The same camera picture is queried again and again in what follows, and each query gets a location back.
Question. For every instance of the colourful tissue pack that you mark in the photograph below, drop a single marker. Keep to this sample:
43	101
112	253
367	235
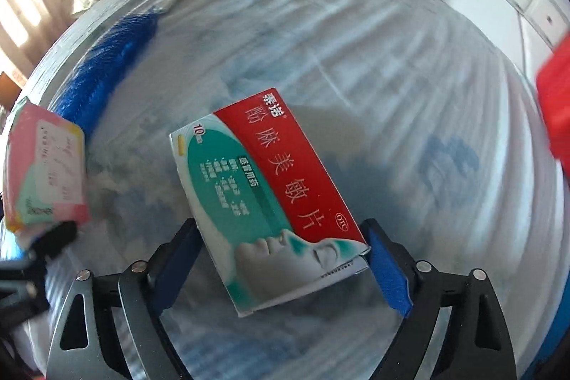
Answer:
44	166

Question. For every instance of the sheer curtain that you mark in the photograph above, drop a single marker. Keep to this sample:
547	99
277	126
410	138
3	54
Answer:
31	6

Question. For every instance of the red toy suitcase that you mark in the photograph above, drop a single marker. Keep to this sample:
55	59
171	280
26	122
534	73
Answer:
556	104

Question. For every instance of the desktop with striped cloth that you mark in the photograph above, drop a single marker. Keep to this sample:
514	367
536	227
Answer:
356	73

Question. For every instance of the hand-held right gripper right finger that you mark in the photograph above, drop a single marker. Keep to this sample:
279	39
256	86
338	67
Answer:
392	273

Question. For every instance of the red and green medicine box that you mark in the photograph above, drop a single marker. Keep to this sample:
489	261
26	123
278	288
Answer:
267	193

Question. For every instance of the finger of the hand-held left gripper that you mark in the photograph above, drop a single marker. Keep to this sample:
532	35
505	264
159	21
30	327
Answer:
55	237

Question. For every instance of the blue feather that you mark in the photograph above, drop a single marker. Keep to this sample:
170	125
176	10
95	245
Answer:
102	68

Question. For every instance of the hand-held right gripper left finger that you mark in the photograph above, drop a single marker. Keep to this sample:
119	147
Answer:
178	260

